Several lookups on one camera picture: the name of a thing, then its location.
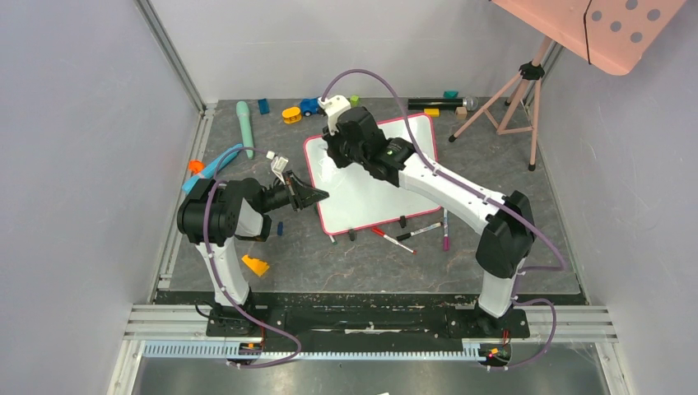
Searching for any pink framed whiteboard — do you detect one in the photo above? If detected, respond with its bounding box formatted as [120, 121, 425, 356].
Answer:
[304, 135, 440, 235]

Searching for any orange wedge block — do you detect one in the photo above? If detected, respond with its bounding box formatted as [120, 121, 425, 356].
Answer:
[241, 254, 270, 277]

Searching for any magenta whiteboard marker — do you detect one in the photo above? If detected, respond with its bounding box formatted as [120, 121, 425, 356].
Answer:
[442, 209, 449, 251]

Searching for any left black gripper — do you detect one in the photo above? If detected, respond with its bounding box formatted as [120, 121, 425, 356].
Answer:
[258, 170, 328, 213]

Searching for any blue toy crayon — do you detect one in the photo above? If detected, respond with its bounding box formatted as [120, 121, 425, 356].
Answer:
[181, 143, 243, 194]

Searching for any wooden cube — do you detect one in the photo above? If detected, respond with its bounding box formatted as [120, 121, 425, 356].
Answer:
[454, 107, 468, 120]

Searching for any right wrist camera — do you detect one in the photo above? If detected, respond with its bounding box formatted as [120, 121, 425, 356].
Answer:
[318, 95, 351, 136]

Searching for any pink tripod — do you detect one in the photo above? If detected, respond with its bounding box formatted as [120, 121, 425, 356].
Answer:
[448, 36, 552, 171]

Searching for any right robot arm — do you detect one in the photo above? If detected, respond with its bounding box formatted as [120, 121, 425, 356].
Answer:
[322, 107, 536, 336]

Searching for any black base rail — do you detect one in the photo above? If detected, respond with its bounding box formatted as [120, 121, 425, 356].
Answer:
[155, 290, 533, 353]

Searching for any yellow oval toy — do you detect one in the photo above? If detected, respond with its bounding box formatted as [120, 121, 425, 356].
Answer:
[282, 106, 303, 124]

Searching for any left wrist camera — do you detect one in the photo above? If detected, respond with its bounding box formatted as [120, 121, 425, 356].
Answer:
[266, 151, 289, 183]

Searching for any blue toy car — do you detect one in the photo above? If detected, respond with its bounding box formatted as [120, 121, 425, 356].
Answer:
[299, 98, 323, 117]

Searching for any black rainbow marker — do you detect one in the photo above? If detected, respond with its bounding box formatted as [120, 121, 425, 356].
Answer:
[396, 221, 443, 241]

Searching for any dark blue block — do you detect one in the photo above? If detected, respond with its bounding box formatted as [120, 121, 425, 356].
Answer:
[258, 98, 271, 115]

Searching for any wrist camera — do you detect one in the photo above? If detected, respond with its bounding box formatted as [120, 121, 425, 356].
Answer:
[318, 95, 351, 136]
[266, 151, 289, 183]

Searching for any pink perforated panel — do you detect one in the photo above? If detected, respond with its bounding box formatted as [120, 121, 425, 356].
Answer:
[494, 0, 686, 76]

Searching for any red whiteboard marker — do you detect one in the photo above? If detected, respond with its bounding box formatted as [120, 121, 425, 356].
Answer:
[371, 227, 416, 255]

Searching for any mint green toy stick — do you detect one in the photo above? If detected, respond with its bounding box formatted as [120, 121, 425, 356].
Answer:
[235, 100, 254, 147]

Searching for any orange small toy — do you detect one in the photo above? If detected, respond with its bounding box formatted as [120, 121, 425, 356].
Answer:
[188, 160, 206, 174]

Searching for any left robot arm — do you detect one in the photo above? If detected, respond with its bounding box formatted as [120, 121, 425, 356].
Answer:
[176, 170, 329, 336]

